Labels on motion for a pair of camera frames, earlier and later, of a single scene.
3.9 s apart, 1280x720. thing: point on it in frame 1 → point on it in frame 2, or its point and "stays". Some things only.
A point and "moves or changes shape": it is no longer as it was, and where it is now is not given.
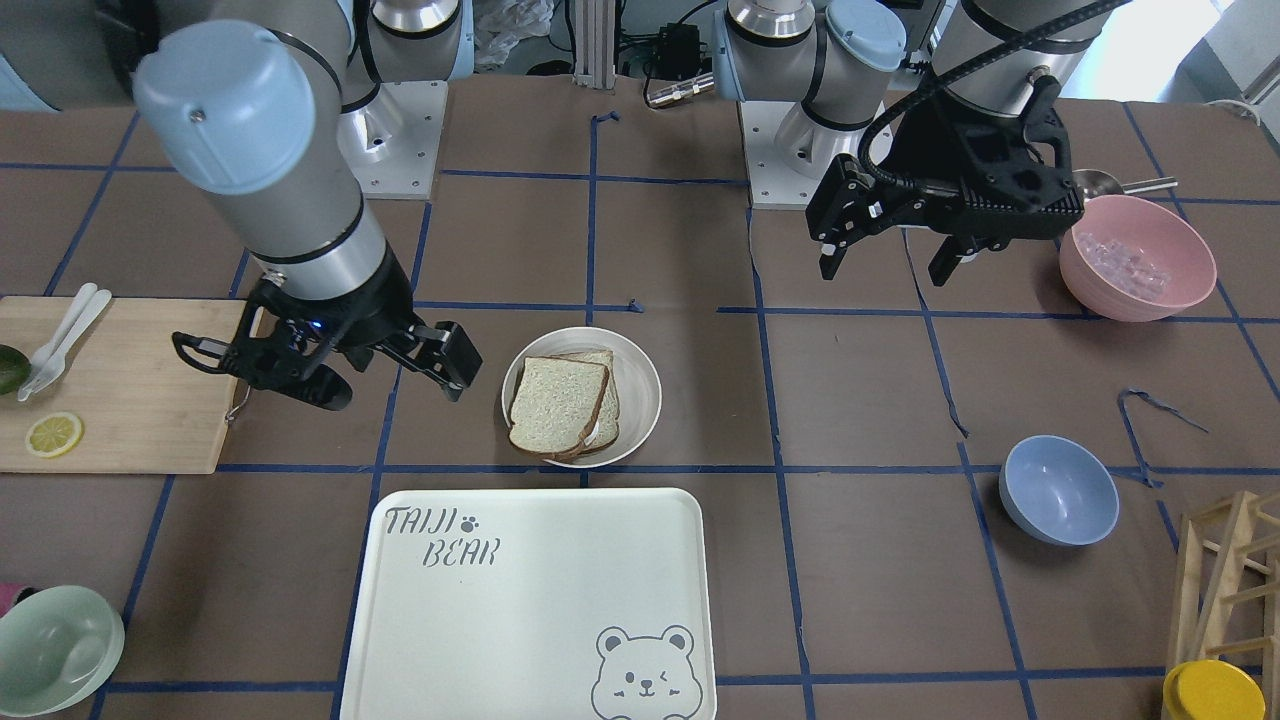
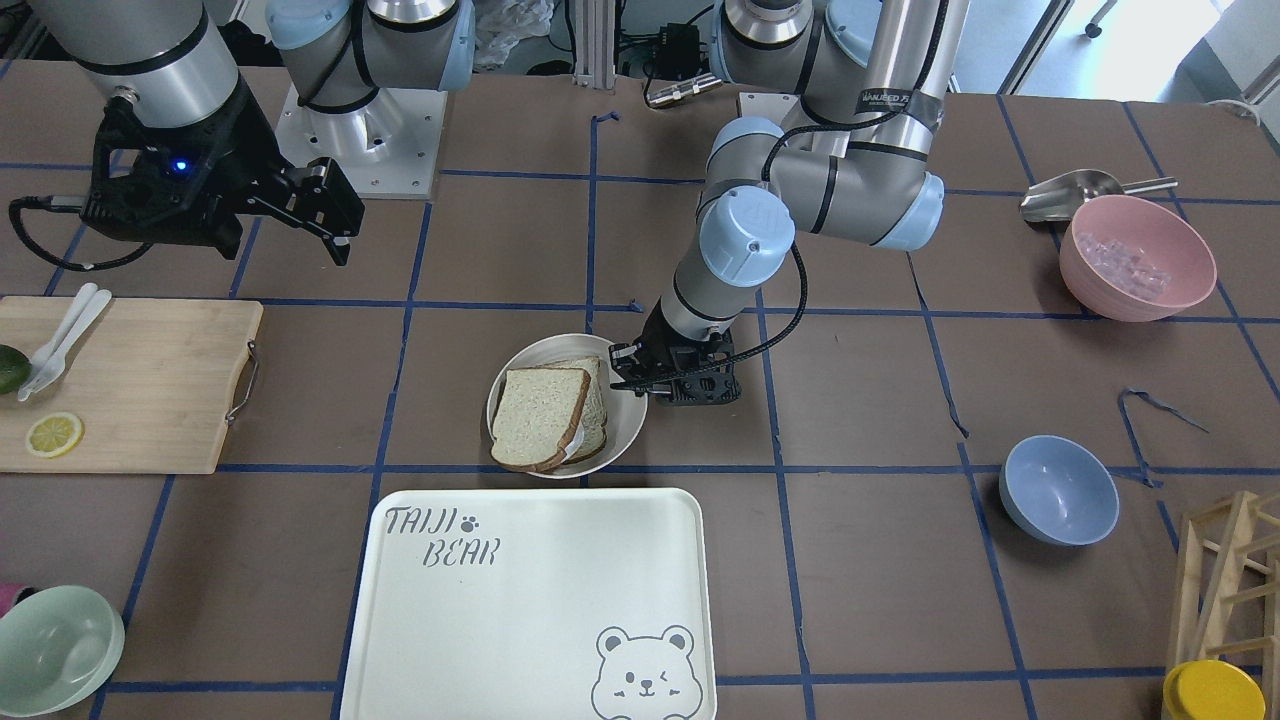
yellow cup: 1212,690 stays
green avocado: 15,367 stays
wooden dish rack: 1226,601 stays
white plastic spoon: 56,362 stays
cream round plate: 638,392 moves or changes shape
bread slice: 554,404 moves or changes shape
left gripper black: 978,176 → 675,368
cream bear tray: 532,604 stays
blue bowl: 1059,490 stays
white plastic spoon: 89,291 stays
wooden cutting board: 128,401 stays
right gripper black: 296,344 → 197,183
